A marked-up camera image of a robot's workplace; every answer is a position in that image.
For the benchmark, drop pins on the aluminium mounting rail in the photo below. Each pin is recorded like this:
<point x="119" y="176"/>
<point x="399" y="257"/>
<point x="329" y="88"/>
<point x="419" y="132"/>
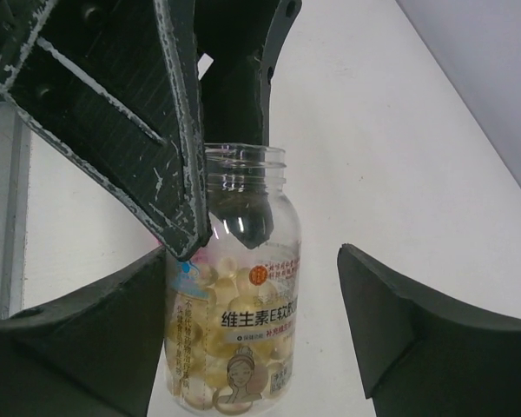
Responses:
<point x="15" y="141"/>

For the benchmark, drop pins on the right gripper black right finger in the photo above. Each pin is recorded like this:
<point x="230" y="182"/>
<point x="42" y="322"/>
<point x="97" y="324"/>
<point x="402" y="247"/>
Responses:
<point x="423" y="353"/>

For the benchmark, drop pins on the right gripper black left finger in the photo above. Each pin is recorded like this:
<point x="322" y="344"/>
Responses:
<point x="92" y="352"/>

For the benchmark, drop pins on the clear bottle yellow capsules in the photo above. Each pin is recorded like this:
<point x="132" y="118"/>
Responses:
<point x="231" y="308"/>

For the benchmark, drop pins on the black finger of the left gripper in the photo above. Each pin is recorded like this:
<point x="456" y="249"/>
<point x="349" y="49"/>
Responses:
<point x="113" y="86"/>
<point x="244" y="39"/>

